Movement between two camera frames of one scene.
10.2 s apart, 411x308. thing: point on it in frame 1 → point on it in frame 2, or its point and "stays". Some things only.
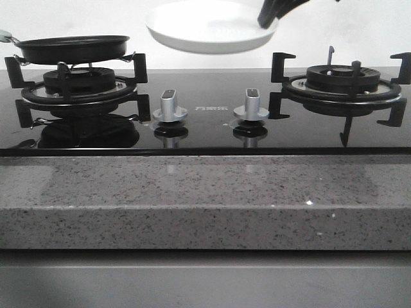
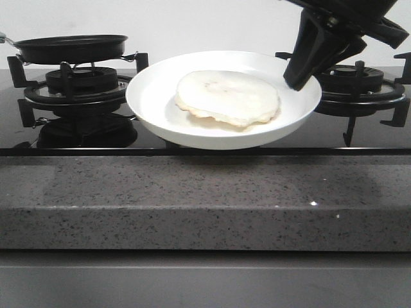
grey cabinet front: (204, 278) stays
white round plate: (209, 26) → (151, 92)
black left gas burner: (83, 80) stays
